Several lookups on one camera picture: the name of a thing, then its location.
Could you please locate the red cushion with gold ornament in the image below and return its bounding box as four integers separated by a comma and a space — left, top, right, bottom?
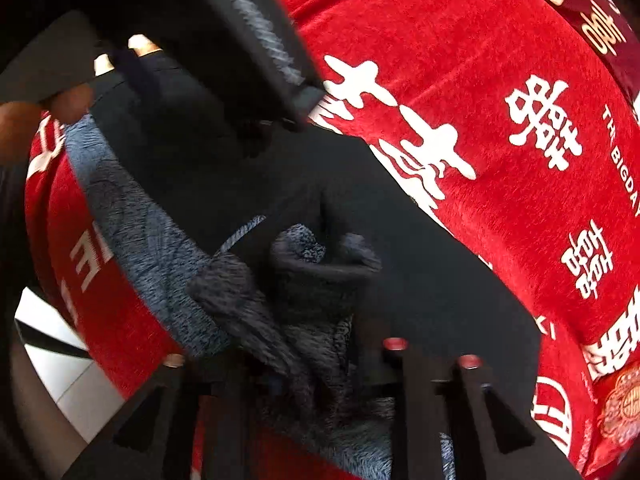
597, 362, 640, 453

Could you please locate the black pants grey leaf print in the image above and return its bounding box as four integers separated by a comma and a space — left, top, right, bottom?
64, 50, 545, 480

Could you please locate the red printed blanket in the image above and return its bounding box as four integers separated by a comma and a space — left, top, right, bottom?
24, 0, 640, 480

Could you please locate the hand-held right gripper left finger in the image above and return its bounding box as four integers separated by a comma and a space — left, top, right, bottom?
62, 355, 252, 480

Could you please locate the maroon cloth with gold print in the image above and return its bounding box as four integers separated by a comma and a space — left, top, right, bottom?
492, 0, 640, 128

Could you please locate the person's left hand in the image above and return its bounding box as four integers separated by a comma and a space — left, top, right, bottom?
0, 34, 163, 167

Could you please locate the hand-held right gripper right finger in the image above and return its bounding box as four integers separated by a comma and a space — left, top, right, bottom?
357, 337, 583, 480

